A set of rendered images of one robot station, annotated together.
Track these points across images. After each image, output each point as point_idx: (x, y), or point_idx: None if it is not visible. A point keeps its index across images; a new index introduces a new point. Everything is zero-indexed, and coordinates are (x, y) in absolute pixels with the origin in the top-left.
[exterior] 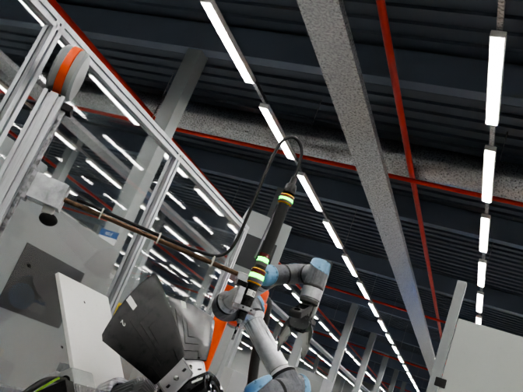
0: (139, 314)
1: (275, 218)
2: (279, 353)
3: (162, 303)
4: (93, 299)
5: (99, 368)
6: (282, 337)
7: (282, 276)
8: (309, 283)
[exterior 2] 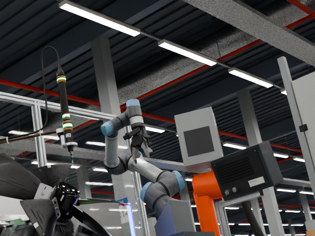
0: (0, 173)
1: (60, 92)
2: (155, 168)
3: (12, 163)
4: None
5: None
6: (133, 154)
7: (116, 123)
8: (130, 116)
